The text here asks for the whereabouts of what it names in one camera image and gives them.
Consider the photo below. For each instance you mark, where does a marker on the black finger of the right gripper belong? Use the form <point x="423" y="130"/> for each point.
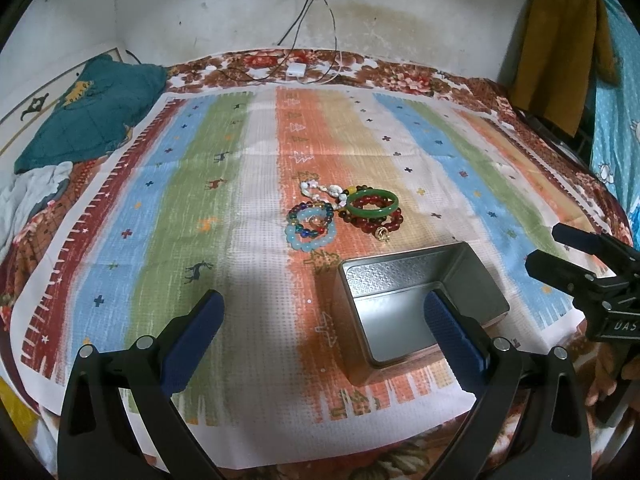
<point x="582" y="239"/>
<point x="562" y="275"/>

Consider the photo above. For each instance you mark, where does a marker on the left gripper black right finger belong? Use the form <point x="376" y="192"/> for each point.
<point x="552" y="439"/>

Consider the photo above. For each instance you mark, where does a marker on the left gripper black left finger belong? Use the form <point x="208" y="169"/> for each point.
<point x="96" y="440"/>

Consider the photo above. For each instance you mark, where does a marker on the light blue dotted cloth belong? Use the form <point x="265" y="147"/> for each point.
<point x="615" y="149"/>

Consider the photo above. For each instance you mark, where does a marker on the silver metal tin box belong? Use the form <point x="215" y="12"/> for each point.
<point x="378" y="307"/>

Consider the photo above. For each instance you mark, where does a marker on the small gold charm pendant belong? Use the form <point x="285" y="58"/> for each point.
<point x="382" y="234"/>

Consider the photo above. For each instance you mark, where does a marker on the green jade bangle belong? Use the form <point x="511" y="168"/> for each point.
<point x="372" y="203"/>

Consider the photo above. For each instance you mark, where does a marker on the mustard yellow hanging cloth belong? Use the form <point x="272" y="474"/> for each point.
<point x="566" y="42"/>

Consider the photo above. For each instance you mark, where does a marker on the white crumpled cloth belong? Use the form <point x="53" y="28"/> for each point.
<point x="23" y="195"/>

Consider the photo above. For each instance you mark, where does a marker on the colourful striped cloth mat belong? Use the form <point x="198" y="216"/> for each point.
<point x="310" y="254"/>

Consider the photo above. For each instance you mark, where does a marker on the teal pillow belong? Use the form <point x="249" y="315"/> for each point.
<point x="93" y="116"/>

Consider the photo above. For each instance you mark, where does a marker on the white charger adapter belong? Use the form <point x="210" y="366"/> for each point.
<point x="296" y="70"/>

